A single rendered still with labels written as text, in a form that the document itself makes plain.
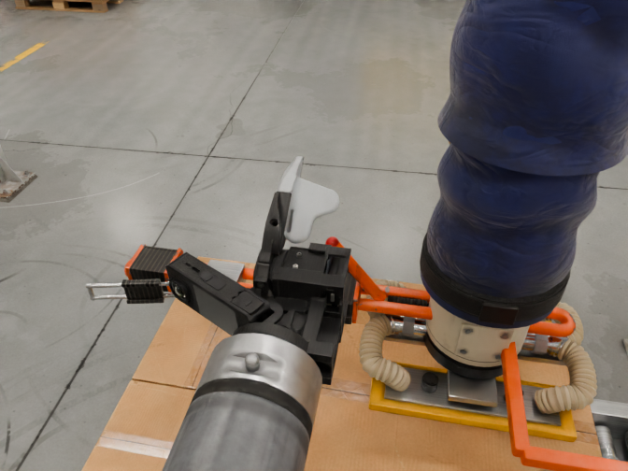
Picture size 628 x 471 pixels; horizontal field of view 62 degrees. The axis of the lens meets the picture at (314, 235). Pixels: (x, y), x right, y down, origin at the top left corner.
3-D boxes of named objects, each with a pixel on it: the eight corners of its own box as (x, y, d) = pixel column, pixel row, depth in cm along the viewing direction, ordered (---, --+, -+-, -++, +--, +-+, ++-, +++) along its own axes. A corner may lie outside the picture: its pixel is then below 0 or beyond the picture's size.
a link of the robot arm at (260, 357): (202, 438, 42) (182, 362, 36) (221, 387, 46) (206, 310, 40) (312, 458, 41) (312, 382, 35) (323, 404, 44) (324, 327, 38)
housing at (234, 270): (247, 279, 102) (245, 262, 100) (236, 304, 97) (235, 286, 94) (213, 275, 103) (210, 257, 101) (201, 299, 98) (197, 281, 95)
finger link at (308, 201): (347, 162, 52) (334, 252, 50) (288, 156, 53) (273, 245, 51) (345, 149, 49) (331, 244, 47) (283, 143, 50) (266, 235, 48)
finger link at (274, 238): (298, 204, 52) (284, 291, 49) (280, 202, 52) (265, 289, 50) (291, 187, 47) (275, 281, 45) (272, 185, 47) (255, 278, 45)
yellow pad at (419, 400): (563, 392, 94) (572, 375, 91) (575, 444, 86) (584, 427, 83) (373, 364, 99) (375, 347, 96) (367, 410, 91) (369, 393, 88)
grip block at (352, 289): (362, 289, 100) (363, 265, 97) (355, 327, 93) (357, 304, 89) (318, 283, 102) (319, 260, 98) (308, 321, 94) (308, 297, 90)
